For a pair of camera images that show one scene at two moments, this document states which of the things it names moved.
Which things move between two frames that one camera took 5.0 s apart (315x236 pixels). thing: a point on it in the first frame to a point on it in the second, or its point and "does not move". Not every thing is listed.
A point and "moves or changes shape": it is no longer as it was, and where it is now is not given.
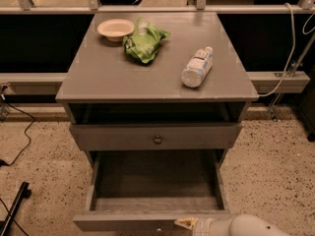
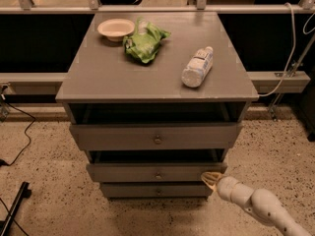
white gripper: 201,227 to 224,185
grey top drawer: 156,136 does not move
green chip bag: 145,42 does not move
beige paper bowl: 115,29 does not move
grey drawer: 151,189 moves or changes shape
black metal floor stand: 24,192 does not move
